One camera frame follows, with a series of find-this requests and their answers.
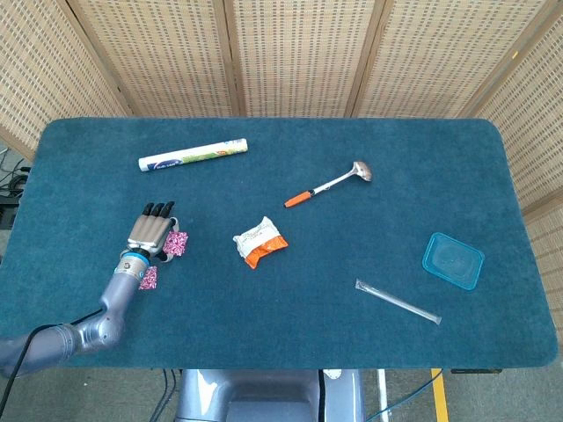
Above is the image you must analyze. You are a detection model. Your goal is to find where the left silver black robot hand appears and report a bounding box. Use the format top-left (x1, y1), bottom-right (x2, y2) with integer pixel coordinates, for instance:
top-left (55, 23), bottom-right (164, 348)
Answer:
top-left (121, 200), bottom-right (181, 264)

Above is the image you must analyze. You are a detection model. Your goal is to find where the magenta patterned square packet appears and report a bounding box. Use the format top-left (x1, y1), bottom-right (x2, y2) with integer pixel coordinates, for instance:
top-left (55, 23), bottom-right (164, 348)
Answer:
top-left (162, 229), bottom-right (189, 257)

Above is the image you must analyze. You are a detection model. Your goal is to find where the white cling film roll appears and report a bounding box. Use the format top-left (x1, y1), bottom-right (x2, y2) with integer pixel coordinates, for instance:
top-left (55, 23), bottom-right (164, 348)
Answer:
top-left (138, 137), bottom-right (249, 174)

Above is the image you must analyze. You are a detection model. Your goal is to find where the orange white snack packet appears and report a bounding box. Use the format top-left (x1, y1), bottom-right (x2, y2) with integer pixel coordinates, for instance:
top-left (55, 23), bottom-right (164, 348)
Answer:
top-left (232, 215), bottom-right (289, 270)

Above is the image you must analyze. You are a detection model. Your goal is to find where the black equipment box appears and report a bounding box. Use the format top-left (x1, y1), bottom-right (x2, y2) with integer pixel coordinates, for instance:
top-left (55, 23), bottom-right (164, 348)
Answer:
top-left (0, 195), bottom-right (19, 229)

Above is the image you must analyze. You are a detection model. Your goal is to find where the blue carpet table mat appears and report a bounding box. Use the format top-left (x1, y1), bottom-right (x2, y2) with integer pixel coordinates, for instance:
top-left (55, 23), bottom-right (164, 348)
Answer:
top-left (0, 117), bottom-right (559, 370)

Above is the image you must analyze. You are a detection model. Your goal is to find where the grey robot torso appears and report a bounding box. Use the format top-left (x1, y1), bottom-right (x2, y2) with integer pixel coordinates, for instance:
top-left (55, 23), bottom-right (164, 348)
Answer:
top-left (175, 368), bottom-right (366, 422)

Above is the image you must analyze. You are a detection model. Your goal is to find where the woven bamboo folding screen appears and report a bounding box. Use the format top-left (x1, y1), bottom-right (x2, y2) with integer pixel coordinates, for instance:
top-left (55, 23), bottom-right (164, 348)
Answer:
top-left (0, 0), bottom-right (563, 291)

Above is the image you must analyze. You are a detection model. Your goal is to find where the clear wrapped straw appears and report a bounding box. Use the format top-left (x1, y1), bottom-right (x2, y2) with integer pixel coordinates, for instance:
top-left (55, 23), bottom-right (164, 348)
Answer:
top-left (355, 278), bottom-right (442, 326)

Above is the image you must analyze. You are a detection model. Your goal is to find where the white pole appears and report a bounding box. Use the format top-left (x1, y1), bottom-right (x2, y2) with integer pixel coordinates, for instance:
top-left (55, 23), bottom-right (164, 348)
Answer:
top-left (377, 368), bottom-right (389, 422)

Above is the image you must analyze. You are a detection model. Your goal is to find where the black cable bundle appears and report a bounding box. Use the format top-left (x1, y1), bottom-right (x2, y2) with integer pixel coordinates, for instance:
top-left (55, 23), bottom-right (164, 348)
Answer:
top-left (0, 149), bottom-right (32, 199)

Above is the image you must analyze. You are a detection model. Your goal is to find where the steel ladle orange handle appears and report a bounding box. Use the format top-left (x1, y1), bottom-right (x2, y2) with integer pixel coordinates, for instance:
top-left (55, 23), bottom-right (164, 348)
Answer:
top-left (283, 160), bottom-right (375, 209)

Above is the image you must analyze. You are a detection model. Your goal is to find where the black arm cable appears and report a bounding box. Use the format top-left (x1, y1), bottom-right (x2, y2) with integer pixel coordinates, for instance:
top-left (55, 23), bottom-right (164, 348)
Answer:
top-left (6, 309), bottom-right (105, 392)

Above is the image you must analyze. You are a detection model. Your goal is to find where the dark floor cable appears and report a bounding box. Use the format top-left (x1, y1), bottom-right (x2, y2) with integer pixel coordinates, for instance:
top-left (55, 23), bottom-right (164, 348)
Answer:
top-left (151, 367), bottom-right (182, 422)

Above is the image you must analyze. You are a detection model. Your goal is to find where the blue floor cable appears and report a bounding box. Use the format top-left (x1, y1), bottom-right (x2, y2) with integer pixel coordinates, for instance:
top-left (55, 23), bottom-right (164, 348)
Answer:
top-left (364, 377), bottom-right (442, 422)

